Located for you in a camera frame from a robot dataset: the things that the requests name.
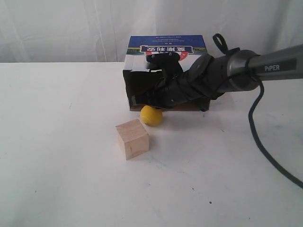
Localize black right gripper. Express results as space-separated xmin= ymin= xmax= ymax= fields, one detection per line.
xmin=129 ymin=73 xmax=222 ymax=110

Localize yellow ball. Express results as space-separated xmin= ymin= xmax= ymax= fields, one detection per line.
xmin=140 ymin=105 xmax=163 ymax=126

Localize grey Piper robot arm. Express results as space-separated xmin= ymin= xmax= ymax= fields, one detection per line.
xmin=128 ymin=45 xmax=303 ymax=109

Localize printed cardboard box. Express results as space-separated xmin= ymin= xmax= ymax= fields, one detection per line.
xmin=123 ymin=35 xmax=208 ymax=112

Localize light wooden cube block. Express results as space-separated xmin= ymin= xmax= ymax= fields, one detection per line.
xmin=116 ymin=119 xmax=150 ymax=160

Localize white backdrop curtain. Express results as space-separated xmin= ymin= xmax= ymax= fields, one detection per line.
xmin=0 ymin=0 xmax=303 ymax=62

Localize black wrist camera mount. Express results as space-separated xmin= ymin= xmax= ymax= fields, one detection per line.
xmin=146 ymin=52 xmax=183 ymax=76

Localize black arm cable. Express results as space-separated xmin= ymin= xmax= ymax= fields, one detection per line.
xmin=247 ymin=80 xmax=303 ymax=190

